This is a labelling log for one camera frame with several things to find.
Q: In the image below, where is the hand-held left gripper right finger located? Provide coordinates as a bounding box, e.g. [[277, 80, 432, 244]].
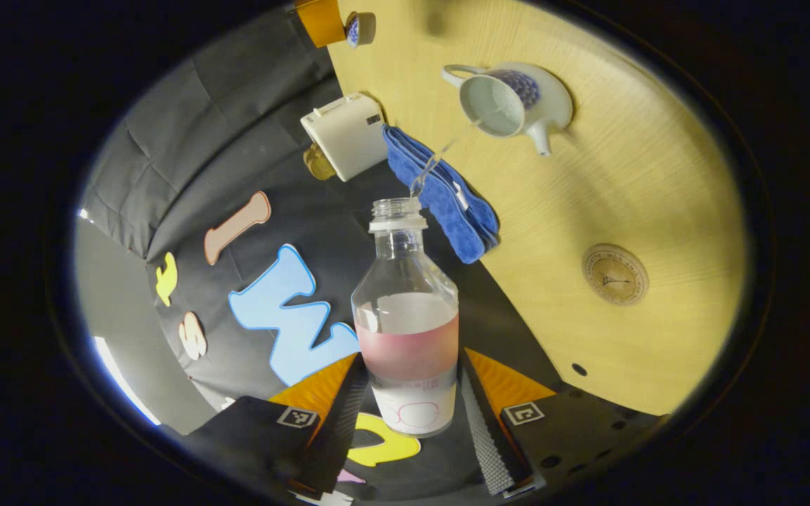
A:
[[458, 346, 662, 496]]

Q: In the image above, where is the white teacup lid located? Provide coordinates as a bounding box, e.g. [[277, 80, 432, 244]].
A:
[[345, 11, 378, 48]]

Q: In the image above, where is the round brown coaster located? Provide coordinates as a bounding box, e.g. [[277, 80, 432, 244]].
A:
[[581, 243, 650, 306]]

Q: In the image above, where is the folded blue towel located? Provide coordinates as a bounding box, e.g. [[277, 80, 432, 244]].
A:
[[382, 125, 501, 265]]

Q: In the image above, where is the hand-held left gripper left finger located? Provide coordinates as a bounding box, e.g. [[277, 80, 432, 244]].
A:
[[187, 351, 371, 496]]

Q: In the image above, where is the clear water bottle pink label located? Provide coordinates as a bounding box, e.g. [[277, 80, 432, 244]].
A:
[[351, 197, 461, 439]]

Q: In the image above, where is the white blue patterned teacup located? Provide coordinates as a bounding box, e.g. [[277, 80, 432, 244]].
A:
[[442, 62, 574, 157]]

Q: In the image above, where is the white toaster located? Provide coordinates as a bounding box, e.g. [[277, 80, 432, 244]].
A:
[[300, 92, 389, 183]]

